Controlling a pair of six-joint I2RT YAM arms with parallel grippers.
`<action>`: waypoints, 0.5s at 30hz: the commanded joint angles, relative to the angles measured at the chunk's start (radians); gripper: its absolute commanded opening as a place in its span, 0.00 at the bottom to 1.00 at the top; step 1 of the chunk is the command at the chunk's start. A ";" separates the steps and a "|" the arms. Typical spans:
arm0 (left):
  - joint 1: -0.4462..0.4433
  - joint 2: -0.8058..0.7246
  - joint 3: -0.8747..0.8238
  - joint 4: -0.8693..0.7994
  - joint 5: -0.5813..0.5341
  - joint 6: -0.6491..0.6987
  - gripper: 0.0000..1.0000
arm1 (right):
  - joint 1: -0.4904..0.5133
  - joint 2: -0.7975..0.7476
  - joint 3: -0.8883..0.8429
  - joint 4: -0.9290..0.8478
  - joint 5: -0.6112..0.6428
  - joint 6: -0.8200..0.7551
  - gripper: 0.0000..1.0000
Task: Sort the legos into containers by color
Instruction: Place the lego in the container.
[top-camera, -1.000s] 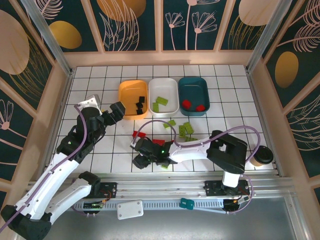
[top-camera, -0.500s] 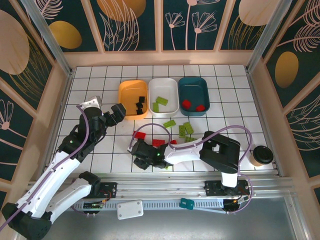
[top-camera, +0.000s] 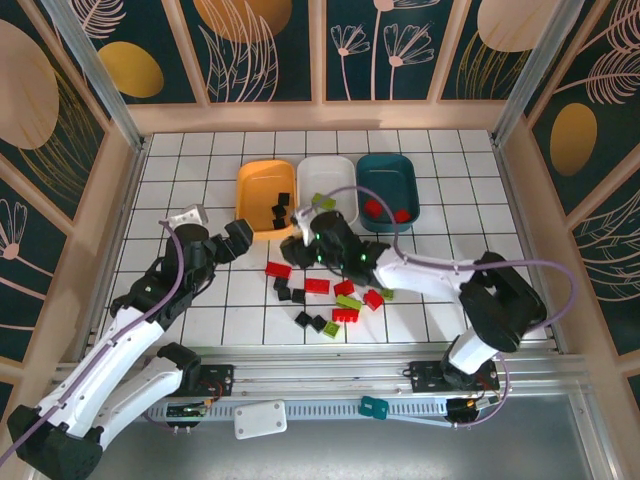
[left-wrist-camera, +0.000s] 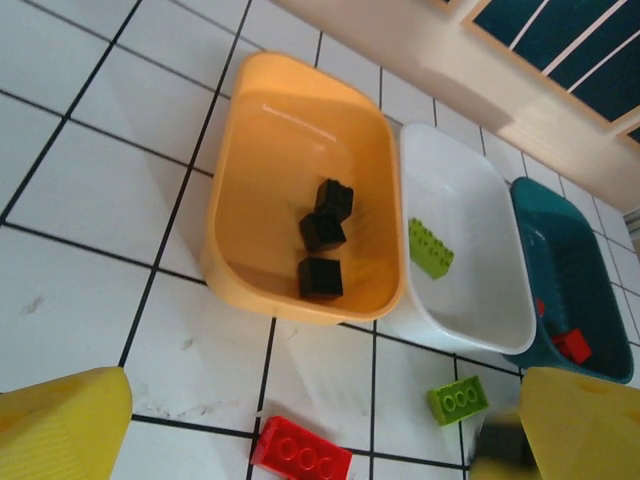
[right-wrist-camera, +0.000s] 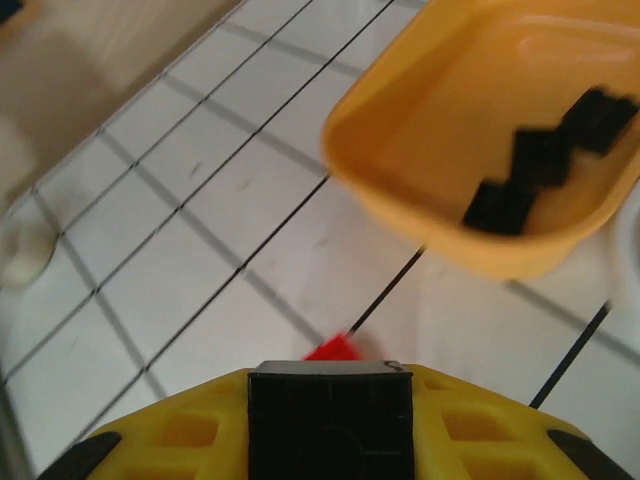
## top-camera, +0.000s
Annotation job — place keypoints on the beige oval wall panel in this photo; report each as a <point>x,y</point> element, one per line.
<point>30,100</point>

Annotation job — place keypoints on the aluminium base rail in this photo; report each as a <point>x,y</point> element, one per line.
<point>325,375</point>

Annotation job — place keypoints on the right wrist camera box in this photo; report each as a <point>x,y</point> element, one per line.
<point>302,217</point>

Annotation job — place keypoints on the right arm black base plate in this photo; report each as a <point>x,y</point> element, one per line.
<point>422,377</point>

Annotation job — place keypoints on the yellow plastic container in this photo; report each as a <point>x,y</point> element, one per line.
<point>260,185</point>

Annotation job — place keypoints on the white plastic box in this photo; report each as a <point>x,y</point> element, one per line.
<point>260,420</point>

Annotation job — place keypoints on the pink flower wall panel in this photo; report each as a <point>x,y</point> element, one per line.
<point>25,300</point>

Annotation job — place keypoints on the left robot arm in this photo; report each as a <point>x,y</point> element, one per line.
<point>125,350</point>

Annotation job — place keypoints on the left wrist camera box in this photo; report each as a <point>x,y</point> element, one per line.
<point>189,216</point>

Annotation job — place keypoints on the wall panel with yellow lines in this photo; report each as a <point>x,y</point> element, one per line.
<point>465,75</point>

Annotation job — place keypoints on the flower stem wall panel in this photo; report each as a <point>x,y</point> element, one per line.
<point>360,85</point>

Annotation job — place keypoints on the aluminium frame post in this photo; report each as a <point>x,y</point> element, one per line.
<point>98,75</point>
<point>538,75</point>

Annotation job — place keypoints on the pink fern wall panel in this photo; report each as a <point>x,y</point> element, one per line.
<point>610,275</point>

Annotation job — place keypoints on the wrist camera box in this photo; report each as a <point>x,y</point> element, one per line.
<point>302,217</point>
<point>189,216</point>

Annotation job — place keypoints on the leaf and circle wall panel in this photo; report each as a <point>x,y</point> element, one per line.
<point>295,75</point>

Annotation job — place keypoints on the black controller board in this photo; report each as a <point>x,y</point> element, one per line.
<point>467,407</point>
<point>185,411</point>

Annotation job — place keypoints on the teal plastic container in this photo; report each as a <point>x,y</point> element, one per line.
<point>385,175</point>

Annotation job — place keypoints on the white plastic container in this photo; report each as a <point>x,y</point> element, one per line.
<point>325,172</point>

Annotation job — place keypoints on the fern and oval wall panel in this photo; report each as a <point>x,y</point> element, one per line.
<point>600,100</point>

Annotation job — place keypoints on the black lego brick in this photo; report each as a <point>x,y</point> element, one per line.
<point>318,324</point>
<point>278,210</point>
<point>284,198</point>
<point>299,296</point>
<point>303,319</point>
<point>280,283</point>
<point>278,222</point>
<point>284,295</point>

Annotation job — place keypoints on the teal plastic clip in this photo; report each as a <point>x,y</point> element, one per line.
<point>374,407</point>

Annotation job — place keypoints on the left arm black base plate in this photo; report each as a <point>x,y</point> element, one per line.
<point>220,380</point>

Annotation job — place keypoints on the yellow oval wall panel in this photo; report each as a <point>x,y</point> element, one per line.
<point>165,50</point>

